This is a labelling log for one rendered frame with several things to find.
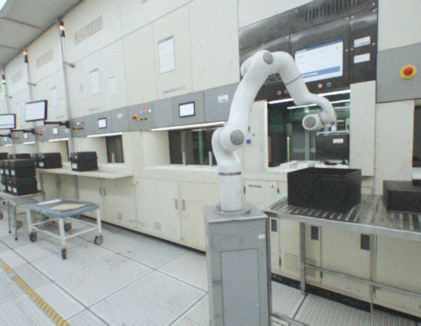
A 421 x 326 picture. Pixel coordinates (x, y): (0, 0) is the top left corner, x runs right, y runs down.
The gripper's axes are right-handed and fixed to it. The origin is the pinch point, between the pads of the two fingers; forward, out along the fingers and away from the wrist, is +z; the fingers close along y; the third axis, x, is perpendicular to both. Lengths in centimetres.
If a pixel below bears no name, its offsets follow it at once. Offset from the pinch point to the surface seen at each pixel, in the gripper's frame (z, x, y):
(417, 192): -36, -33, 44
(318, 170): -19.1, -27.3, 1.3
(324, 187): -48, -31, 11
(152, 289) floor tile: -57, -119, -111
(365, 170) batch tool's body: -3.4, -28.9, 22.9
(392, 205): -37, -40, 36
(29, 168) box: -44, -34, -398
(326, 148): 21.6, -16.6, -3.3
